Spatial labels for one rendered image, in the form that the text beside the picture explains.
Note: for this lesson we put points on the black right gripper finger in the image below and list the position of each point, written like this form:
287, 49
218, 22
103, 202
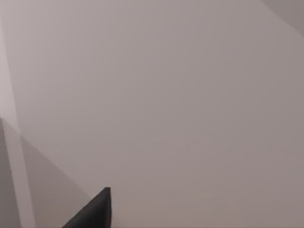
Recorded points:
96, 211

